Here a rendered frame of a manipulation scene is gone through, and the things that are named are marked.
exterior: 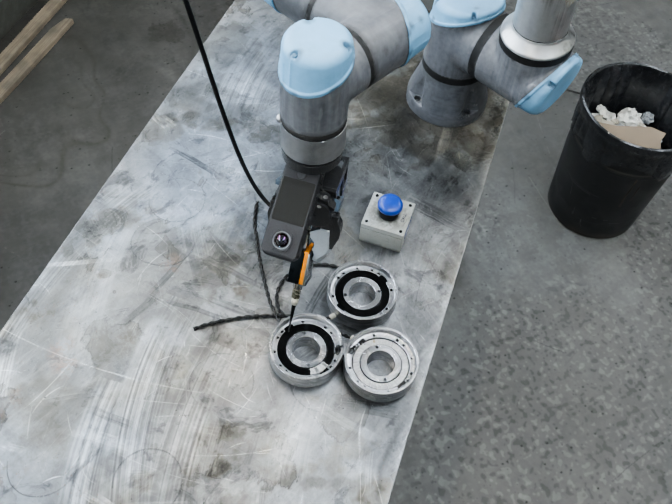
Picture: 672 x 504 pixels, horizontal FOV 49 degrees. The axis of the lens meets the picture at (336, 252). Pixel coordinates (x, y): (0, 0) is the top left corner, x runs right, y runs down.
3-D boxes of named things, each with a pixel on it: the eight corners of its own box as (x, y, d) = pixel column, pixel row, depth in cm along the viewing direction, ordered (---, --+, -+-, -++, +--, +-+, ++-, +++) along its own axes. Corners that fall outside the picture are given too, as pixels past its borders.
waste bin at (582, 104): (638, 262, 220) (705, 166, 185) (528, 229, 225) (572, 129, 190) (649, 181, 239) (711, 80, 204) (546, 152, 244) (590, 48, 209)
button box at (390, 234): (400, 253, 119) (404, 235, 115) (358, 240, 120) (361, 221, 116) (414, 216, 123) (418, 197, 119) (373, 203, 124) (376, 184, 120)
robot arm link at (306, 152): (336, 149, 80) (265, 131, 81) (334, 177, 84) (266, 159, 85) (355, 103, 84) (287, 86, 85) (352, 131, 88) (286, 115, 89)
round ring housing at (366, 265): (364, 263, 117) (367, 248, 114) (408, 309, 113) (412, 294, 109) (312, 297, 113) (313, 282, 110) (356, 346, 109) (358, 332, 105)
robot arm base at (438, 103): (418, 63, 145) (426, 21, 137) (493, 84, 143) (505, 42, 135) (396, 114, 137) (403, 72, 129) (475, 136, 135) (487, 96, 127)
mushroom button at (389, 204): (395, 233, 118) (399, 214, 114) (371, 226, 118) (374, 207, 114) (402, 215, 120) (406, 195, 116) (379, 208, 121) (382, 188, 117)
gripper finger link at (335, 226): (344, 243, 98) (341, 200, 91) (341, 252, 97) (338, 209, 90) (310, 236, 99) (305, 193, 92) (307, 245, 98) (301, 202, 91)
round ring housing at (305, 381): (356, 365, 107) (358, 352, 103) (297, 405, 103) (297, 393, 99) (313, 314, 111) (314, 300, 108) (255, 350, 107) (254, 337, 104)
